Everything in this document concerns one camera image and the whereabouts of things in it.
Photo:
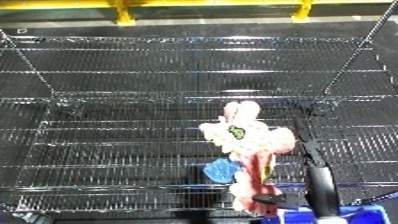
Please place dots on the pink bunny soft toy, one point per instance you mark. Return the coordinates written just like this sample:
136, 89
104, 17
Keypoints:
254, 140

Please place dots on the pale right robot arm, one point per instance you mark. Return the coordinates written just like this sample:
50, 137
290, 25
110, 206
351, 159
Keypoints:
336, 220

